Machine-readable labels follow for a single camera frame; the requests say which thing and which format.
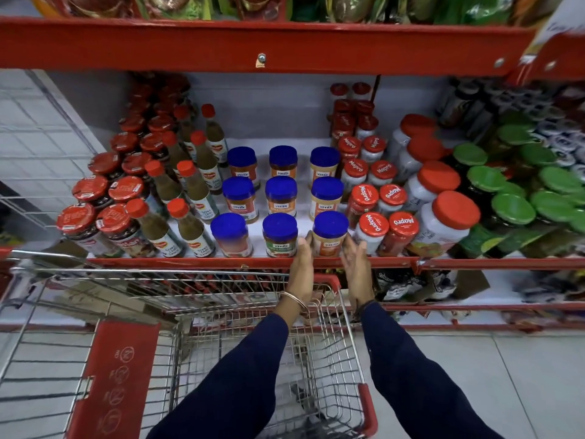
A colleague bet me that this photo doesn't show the dark food packets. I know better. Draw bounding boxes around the dark food packets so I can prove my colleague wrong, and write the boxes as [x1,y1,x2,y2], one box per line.
[374,269,463,303]

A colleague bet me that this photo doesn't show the blue-lid spread jar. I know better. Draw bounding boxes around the blue-lid spread jar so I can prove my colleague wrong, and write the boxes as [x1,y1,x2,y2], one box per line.
[312,211,351,258]

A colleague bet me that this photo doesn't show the white wire mesh panel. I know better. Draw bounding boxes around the white wire mesh panel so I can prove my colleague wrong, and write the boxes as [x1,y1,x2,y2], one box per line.
[0,70,107,227]

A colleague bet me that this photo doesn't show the person's left forearm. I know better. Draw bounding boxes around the person's left forearm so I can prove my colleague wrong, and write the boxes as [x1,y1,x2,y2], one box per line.
[146,293,316,439]

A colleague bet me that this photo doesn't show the rows of dark red-lid jars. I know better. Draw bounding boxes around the rows of dark red-lid jars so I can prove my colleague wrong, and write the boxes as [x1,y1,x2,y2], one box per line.
[56,74,193,259]

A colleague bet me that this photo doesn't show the group of green-lid jars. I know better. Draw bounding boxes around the group of green-lid jars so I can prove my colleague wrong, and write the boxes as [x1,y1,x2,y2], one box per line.
[450,111,585,244]

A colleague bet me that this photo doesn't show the rows of blue-lid jars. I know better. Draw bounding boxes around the rows of blue-lid jars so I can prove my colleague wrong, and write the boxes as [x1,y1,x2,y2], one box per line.
[210,145,345,259]

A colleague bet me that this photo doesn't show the row of colourful food packets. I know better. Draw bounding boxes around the row of colourful food packets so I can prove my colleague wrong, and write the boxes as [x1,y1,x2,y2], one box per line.
[29,0,551,24]

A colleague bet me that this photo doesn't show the large white red-lid jar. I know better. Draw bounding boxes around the large white red-lid jar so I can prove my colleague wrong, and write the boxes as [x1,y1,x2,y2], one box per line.
[397,134,447,183]
[404,160,462,211]
[408,190,482,259]
[387,113,438,163]

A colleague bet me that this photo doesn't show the red metal shelf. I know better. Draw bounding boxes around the red metal shelf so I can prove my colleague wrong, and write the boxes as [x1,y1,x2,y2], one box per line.
[0,246,585,273]
[0,15,585,84]
[378,302,585,335]

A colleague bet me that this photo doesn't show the gold bangle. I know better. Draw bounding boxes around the gold bangle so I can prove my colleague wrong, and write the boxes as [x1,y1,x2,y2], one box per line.
[278,291,310,312]

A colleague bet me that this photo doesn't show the person's left hand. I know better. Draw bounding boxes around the person's left hand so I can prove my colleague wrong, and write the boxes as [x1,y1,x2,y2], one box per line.
[286,233,316,301]

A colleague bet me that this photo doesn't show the rows of green sauce bottles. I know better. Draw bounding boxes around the rows of green sauce bottles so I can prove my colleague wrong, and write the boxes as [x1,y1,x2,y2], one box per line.
[125,103,229,259]

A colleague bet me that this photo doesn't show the metal shopping cart red trim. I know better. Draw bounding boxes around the metal shopping cart red trim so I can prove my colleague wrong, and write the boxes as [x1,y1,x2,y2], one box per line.
[0,250,379,439]

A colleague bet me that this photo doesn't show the person's right forearm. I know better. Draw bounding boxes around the person's right forearm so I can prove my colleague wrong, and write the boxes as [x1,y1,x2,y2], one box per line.
[359,301,503,439]

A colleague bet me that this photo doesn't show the person's right hand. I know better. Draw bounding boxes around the person's right hand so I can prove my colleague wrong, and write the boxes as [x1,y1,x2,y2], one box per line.
[340,233,376,309]

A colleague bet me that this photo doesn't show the green food packets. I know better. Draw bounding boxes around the green food packets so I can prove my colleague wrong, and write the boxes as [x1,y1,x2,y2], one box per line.
[457,223,585,259]

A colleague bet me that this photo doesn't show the rows of small red-lid jars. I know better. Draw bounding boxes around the rows of small red-lid jars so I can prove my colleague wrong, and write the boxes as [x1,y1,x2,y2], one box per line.
[328,81,420,258]

